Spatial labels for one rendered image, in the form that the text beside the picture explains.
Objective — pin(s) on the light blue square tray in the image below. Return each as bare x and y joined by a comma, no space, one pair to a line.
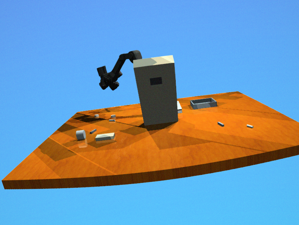
203,103

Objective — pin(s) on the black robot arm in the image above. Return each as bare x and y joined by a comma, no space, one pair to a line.
111,77

